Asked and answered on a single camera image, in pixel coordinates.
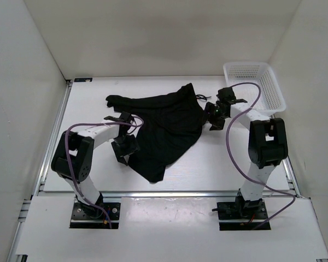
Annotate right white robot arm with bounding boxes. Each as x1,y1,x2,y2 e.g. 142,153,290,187
203,99,288,218

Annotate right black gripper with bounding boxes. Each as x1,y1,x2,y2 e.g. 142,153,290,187
198,102,228,131

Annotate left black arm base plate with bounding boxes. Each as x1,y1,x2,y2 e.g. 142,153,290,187
69,198,121,229

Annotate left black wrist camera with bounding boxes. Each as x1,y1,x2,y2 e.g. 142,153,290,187
119,112,134,125

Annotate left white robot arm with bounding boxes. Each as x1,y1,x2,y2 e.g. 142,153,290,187
51,112,144,223

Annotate black corner bracket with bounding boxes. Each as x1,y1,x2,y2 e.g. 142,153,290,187
74,78,93,82

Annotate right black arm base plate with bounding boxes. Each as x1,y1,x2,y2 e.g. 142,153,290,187
212,200,271,231

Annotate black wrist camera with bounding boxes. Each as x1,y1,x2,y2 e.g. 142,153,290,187
119,112,134,125
216,87,236,103

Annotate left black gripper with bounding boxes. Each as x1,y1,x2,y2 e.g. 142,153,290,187
110,134,141,165

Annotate white perforated plastic basket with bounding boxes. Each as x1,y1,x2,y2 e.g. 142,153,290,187
223,62,286,116

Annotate aluminium front rail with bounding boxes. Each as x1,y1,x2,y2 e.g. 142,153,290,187
102,190,238,198

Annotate black shorts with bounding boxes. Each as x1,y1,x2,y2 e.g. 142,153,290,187
106,83,204,183

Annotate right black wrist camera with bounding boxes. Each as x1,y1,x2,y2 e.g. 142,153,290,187
216,87,236,103

